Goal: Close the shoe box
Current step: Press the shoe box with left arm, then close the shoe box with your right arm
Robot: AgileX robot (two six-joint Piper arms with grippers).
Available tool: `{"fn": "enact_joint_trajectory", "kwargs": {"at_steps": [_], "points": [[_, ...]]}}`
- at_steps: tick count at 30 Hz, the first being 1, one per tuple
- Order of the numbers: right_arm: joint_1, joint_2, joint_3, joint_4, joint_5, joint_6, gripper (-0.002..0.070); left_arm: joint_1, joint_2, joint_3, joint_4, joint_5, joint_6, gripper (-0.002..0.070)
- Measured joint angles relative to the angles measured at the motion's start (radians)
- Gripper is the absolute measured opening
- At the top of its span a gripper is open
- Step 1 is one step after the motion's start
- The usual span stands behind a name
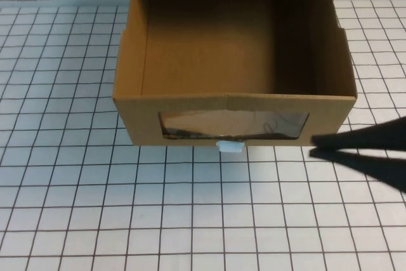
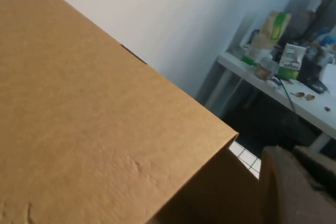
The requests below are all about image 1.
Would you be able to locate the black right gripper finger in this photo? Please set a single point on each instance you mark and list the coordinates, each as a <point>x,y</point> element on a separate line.
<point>374,142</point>
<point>374,169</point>

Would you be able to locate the white black-grid tablecloth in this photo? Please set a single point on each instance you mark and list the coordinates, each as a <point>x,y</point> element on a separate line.
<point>190,220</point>

